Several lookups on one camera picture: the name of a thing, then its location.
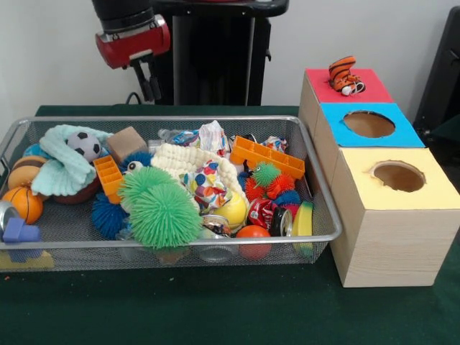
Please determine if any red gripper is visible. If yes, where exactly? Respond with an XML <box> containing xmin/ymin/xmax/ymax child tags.
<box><xmin>96</xmin><ymin>14</ymin><xmax>172</xmax><ymax>102</ymax></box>

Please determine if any tiger plush toy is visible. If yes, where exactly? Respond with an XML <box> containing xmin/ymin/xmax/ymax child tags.
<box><xmin>328</xmin><ymin>56</ymin><xmax>367</xmax><ymax>96</ymax></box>

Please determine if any wooden box with three holes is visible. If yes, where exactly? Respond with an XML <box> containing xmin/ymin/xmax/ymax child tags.
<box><xmin>298</xmin><ymin>68</ymin><xmax>460</xmax><ymax>288</ymax></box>

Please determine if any cream waffle cloth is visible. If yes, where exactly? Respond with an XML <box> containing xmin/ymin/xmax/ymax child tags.
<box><xmin>151</xmin><ymin>144</ymin><xmax>245</xmax><ymax>209</ymax></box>

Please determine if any small soccer ball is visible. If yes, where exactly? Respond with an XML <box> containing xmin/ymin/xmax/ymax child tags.
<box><xmin>67</xmin><ymin>132</ymin><xmax>103</xmax><ymax>162</ymax></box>

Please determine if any green spiky googly-eyed toy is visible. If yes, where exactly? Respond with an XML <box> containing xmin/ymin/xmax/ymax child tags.
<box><xmin>119</xmin><ymin>167</ymin><xmax>177</xmax><ymax>209</ymax></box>

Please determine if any orange plastic toy piece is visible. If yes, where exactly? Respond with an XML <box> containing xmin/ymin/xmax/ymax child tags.
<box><xmin>93</xmin><ymin>155</ymin><xmax>124</xmax><ymax>204</ymax></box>

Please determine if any colourful polka-dot cloth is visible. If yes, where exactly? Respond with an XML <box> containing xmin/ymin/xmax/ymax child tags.
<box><xmin>183</xmin><ymin>162</ymin><xmax>234</xmax><ymax>213</ymax></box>

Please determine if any mint green cloth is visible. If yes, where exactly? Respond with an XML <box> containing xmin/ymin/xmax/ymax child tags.
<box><xmin>30</xmin><ymin>124</ymin><xmax>110</xmax><ymax>197</ymax></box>

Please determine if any large green spiky ball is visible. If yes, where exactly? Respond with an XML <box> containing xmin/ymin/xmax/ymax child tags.
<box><xmin>129</xmin><ymin>183</ymin><xmax>203</xmax><ymax>249</ymax></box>

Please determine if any orange plastic tray block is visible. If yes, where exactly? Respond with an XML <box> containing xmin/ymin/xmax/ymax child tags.
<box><xmin>230</xmin><ymin>135</ymin><xmax>306</xmax><ymax>179</ymax></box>

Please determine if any blue spiky ball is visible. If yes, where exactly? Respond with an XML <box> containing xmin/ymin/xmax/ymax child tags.
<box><xmin>91</xmin><ymin>193</ymin><xmax>132</xmax><ymax>240</ymax></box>

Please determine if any yellow ball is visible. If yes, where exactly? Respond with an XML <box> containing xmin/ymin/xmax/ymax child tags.
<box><xmin>216</xmin><ymin>190</ymin><xmax>249</xmax><ymax>229</ymax></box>

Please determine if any green cloth table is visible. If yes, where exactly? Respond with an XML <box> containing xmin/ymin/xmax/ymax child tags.
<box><xmin>0</xmin><ymin>104</ymin><xmax>460</xmax><ymax>345</ymax></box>

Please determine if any black floor stand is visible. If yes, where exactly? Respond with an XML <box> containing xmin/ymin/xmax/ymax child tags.
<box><xmin>415</xmin><ymin>6</ymin><xmax>460</xmax><ymax>144</ymax></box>

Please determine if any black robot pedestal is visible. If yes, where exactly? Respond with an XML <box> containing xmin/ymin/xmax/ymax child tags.
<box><xmin>139</xmin><ymin>0</ymin><xmax>292</xmax><ymax>106</ymax></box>

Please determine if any wire mesh bin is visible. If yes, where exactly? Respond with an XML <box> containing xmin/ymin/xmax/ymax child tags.
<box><xmin>0</xmin><ymin>115</ymin><xmax>344</xmax><ymax>271</ymax></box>

